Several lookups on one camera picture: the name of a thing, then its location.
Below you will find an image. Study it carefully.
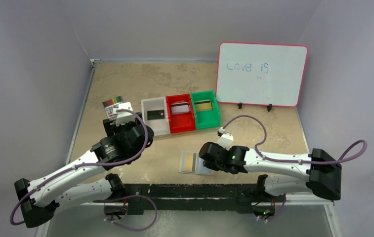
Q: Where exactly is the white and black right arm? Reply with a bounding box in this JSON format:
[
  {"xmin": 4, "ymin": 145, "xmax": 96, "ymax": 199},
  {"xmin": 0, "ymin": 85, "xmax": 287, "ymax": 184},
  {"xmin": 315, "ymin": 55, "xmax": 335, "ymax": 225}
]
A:
[{"xmin": 199, "ymin": 142, "xmax": 342, "ymax": 200}]

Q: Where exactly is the aluminium frame rail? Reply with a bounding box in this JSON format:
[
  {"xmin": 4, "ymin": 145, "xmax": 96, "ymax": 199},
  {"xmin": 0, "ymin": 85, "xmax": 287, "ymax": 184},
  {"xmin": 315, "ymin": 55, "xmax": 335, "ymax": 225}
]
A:
[{"xmin": 56, "ymin": 194, "xmax": 334, "ymax": 208}]

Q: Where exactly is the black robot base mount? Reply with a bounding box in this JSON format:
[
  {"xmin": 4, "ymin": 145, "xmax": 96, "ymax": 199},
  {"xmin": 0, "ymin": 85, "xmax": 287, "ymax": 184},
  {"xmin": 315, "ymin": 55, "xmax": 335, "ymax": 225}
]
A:
[{"xmin": 105, "ymin": 173, "xmax": 286, "ymax": 216}]

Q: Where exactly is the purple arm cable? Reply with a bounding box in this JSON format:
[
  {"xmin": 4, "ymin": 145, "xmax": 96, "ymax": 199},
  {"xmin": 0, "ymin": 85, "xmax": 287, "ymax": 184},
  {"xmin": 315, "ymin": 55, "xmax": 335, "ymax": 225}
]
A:
[
  {"xmin": 222, "ymin": 115, "xmax": 368, "ymax": 165},
  {"xmin": 9, "ymin": 109, "xmax": 149, "ymax": 226}
]

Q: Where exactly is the red plastic bin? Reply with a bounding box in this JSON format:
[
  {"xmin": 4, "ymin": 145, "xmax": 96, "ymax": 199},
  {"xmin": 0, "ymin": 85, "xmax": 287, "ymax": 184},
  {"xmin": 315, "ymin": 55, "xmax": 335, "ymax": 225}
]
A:
[{"xmin": 166, "ymin": 93, "xmax": 196, "ymax": 134}]

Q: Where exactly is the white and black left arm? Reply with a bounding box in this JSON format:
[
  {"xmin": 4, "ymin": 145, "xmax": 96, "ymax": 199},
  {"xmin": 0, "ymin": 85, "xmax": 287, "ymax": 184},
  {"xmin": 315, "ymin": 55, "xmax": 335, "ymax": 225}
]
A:
[{"xmin": 9, "ymin": 115, "xmax": 154, "ymax": 228}]

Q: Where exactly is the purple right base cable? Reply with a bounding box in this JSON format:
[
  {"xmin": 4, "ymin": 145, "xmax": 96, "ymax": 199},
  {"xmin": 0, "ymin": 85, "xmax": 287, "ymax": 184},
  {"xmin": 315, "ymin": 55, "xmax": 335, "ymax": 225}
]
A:
[{"xmin": 256, "ymin": 196, "xmax": 286, "ymax": 223}]

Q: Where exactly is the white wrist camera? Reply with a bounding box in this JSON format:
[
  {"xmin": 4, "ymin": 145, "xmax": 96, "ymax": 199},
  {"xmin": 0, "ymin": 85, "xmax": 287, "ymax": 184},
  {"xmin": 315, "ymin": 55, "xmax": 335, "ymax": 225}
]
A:
[
  {"xmin": 217, "ymin": 127, "xmax": 234, "ymax": 150},
  {"xmin": 113, "ymin": 102, "xmax": 135, "ymax": 126}
]

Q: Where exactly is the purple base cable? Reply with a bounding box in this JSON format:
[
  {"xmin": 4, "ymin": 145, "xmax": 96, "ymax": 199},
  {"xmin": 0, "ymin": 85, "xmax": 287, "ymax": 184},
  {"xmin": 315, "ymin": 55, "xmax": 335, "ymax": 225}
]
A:
[
  {"xmin": 256, "ymin": 196, "xmax": 286, "ymax": 223},
  {"xmin": 103, "ymin": 195, "xmax": 158, "ymax": 232}
]

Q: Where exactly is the black card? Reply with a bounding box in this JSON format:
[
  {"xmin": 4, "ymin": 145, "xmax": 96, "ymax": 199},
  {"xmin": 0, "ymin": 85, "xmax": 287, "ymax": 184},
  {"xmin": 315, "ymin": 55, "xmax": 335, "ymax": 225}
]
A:
[{"xmin": 147, "ymin": 110, "xmax": 166, "ymax": 120}]

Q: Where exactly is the pink framed whiteboard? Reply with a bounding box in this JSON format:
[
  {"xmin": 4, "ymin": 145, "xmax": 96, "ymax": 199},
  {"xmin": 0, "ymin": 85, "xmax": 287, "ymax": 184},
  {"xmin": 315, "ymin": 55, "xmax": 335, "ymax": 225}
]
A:
[{"xmin": 215, "ymin": 41, "xmax": 309, "ymax": 107}]

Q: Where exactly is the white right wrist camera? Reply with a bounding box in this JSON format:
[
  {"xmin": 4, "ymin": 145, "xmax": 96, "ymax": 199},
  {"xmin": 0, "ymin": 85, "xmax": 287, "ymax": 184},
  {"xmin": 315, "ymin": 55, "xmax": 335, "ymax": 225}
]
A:
[{"xmin": 217, "ymin": 127, "xmax": 234, "ymax": 150}]

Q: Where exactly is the white card with stripe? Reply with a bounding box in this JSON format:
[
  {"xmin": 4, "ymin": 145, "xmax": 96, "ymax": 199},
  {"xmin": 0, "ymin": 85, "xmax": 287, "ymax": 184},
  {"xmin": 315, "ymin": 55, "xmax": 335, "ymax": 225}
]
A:
[{"xmin": 170, "ymin": 102, "xmax": 190, "ymax": 115}]

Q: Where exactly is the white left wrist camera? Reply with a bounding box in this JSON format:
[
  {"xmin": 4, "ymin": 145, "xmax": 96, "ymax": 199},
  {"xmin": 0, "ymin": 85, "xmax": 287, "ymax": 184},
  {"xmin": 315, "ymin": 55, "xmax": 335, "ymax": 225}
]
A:
[{"xmin": 113, "ymin": 102, "xmax": 135, "ymax": 126}]

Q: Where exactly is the white plastic bin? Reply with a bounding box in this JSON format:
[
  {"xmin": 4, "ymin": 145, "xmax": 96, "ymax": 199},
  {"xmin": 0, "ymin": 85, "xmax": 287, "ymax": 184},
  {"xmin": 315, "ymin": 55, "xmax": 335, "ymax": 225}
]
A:
[{"xmin": 141, "ymin": 97, "xmax": 170, "ymax": 136}]

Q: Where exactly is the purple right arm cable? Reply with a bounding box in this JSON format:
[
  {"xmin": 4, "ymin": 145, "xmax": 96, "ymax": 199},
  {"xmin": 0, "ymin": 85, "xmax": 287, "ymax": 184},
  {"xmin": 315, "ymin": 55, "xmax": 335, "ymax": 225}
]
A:
[{"xmin": 222, "ymin": 115, "xmax": 368, "ymax": 165}]

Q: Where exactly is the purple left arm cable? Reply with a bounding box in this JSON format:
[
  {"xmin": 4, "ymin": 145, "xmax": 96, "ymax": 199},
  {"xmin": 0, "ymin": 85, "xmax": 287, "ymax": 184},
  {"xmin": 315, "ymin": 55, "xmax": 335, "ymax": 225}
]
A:
[{"xmin": 9, "ymin": 109, "xmax": 149, "ymax": 226}]

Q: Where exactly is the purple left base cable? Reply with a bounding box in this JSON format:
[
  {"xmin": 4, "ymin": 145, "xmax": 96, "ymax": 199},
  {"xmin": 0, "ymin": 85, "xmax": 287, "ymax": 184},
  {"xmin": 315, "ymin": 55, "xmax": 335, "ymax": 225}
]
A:
[{"xmin": 103, "ymin": 195, "xmax": 158, "ymax": 232}]

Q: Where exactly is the pack of coloured markers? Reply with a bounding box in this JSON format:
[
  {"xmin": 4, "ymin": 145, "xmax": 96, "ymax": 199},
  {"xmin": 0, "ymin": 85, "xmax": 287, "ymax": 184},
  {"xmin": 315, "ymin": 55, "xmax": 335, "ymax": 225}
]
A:
[{"xmin": 102, "ymin": 96, "xmax": 123, "ymax": 119}]

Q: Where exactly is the green plastic bin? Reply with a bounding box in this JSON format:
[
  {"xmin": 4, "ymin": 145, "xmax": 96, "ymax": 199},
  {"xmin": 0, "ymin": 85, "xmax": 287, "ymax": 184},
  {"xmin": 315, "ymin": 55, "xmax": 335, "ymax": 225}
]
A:
[{"xmin": 190, "ymin": 90, "xmax": 221, "ymax": 130}]

